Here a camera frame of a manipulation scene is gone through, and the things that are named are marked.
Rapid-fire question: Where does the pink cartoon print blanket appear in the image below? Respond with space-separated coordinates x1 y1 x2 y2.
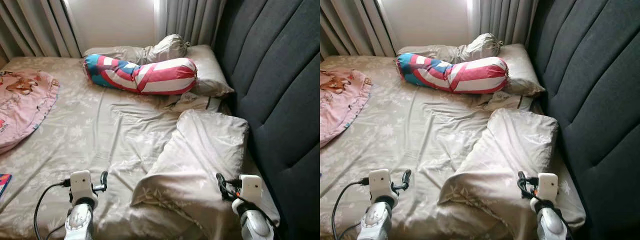
0 70 61 156
320 68 373 148

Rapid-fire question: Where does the bed with beige floral sheet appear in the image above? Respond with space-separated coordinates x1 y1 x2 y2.
320 54 588 240
0 55 281 240

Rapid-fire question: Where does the folded beige cloth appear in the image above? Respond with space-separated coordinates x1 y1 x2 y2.
481 91 536 112
169 92 223 113

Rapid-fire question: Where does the colourful picture book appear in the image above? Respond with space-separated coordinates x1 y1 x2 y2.
0 173 13 198

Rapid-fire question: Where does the red white blue bolster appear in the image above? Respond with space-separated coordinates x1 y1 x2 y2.
396 52 510 95
83 54 198 96

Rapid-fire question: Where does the crumpled beige floral bundle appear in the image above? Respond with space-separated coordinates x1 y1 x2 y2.
84 34 191 66
397 33 503 65

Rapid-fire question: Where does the grey curtain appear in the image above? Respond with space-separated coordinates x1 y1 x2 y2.
0 0 83 61
471 0 540 48
157 0 228 51
320 0 397 58

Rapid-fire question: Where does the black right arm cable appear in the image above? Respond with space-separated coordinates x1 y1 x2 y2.
222 177 281 236
522 176 576 236

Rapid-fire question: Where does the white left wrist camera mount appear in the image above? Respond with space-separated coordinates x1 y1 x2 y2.
70 170 93 203
369 168 392 201

